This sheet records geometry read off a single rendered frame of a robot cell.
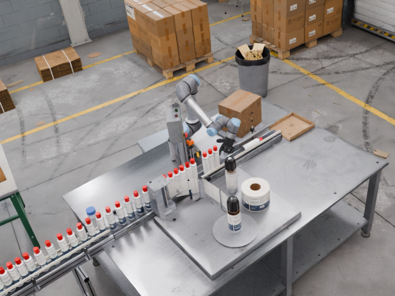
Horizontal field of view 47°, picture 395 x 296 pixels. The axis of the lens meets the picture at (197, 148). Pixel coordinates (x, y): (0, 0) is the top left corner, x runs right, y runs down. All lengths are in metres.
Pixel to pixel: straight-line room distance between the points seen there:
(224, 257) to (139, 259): 0.58
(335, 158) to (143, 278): 1.78
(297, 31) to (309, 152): 3.40
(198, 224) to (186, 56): 3.98
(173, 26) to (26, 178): 2.83
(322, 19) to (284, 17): 0.75
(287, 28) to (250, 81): 1.27
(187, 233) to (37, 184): 2.63
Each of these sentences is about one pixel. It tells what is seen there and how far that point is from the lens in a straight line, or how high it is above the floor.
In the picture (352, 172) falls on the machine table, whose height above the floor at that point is 0.83.
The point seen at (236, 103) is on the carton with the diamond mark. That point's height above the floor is 1.12.
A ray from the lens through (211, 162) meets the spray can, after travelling 3.55.
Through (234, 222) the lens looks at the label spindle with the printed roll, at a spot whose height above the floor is 1.00.
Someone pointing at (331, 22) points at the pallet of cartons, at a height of 0.31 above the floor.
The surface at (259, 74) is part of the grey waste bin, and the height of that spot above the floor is 0.40.
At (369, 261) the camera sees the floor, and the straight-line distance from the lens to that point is 4.20.
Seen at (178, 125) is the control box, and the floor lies 1.43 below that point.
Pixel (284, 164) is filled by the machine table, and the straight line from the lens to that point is 3.73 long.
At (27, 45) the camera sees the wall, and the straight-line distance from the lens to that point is 8.43.
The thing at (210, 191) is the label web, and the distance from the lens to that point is 3.31.
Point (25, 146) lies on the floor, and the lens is 6.12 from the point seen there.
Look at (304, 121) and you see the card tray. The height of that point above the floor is 0.83.
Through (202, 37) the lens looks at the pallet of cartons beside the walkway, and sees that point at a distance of 6.87.
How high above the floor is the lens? 3.23
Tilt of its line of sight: 37 degrees down
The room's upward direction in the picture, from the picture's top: 8 degrees counter-clockwise
